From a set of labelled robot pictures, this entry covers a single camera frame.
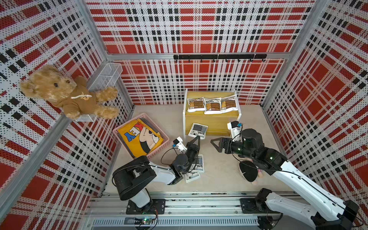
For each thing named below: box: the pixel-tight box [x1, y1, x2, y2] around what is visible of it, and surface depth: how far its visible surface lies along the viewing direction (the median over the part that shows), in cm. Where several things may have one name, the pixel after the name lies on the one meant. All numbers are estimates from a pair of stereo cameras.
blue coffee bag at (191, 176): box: [184, 171, 201, 184], surface depth 85 cm
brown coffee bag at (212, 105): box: [204, 97, 222, 115], surface depth 75 cm
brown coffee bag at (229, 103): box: [220, 93, 239, 114], surface depth 75 cm
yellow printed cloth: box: [117, 118, 164, 158], surface depth 94 cm
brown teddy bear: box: [20, 65, 120, 120], surface depth 54 cm
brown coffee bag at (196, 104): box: [186, 96, 207, 113], surface depth 74 cm
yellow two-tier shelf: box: [182, 88, 242, 138], surface depth 75 cm
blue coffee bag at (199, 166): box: [189, 154, 206, 173], surface depth 89 cm
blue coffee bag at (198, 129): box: [188, 122, 209, 140], surface depth 82 cm
